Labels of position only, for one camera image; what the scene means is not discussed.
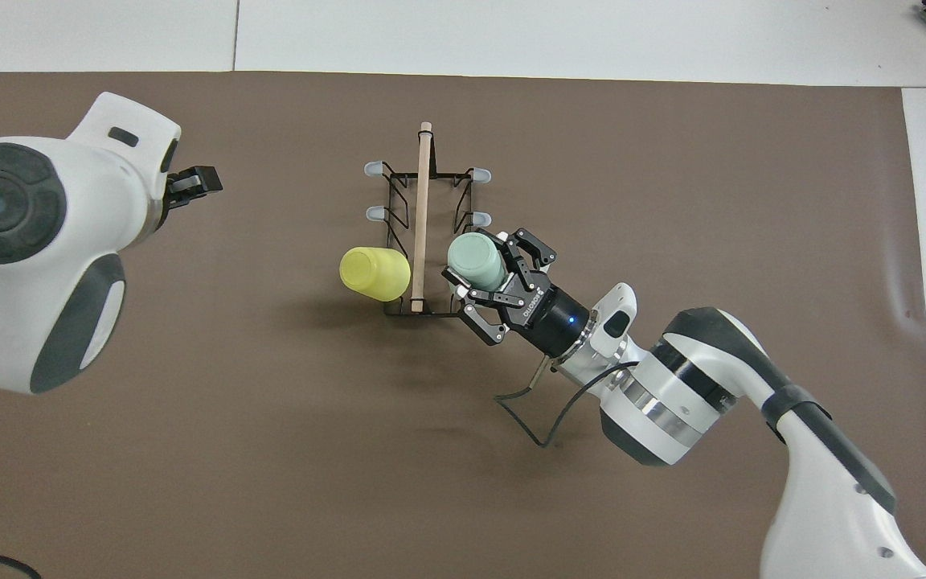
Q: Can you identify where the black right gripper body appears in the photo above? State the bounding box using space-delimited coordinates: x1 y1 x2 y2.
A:
499 277 592 355

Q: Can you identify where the pale green plastic cup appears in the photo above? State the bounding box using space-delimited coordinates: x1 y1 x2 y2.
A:
447 232 508 292

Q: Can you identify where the yellow plastic cup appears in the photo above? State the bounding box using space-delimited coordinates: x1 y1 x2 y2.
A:
339 246 412 303

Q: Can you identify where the brown table mat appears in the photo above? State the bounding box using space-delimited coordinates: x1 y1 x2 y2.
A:
0 71 926 579

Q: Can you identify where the black wire cup rack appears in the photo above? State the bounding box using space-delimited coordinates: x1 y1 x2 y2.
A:
363 121 493 318

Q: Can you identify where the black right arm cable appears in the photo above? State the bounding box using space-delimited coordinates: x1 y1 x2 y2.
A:
495 360 641 447

